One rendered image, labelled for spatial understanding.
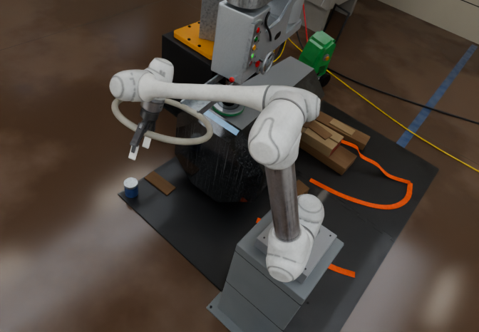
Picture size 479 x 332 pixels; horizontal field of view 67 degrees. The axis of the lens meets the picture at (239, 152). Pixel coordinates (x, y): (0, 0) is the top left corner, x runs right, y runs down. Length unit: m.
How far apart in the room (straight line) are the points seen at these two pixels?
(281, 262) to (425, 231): 2.15
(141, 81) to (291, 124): 0.55
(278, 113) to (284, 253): 0.59
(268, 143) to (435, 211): 2.77
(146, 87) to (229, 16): 0.85
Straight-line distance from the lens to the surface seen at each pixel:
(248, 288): 2.03
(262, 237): 1.77
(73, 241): 2.78
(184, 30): 3.30
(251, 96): 1.26
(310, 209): 1.57
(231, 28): 2.05
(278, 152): 1.05
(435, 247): 3.41
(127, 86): 1.31
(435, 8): 7.17
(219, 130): 2.37
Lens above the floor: 2.35
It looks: 45 degrees down
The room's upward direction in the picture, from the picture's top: 13 degrees clockwise
